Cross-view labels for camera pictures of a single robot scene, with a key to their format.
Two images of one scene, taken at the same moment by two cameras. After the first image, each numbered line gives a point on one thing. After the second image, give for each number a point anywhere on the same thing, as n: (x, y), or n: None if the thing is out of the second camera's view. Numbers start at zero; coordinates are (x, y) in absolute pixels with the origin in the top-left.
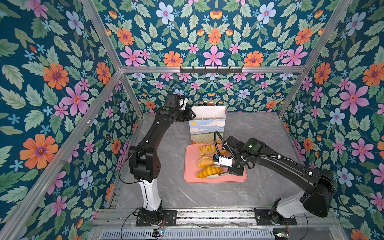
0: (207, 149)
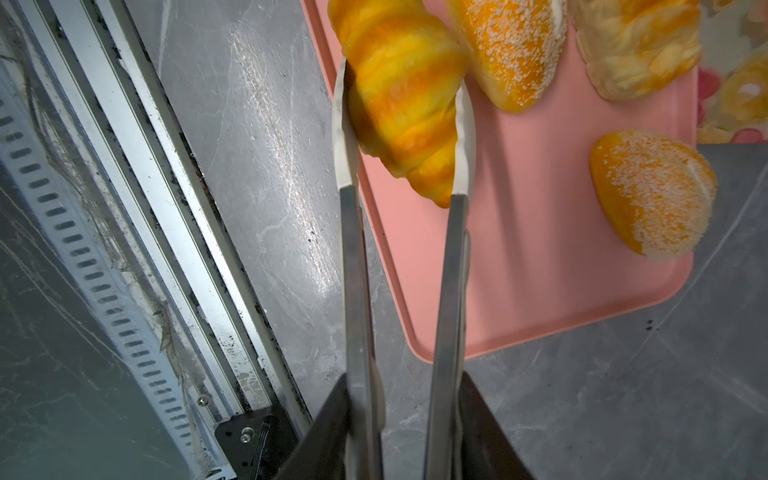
0: (634, 47)
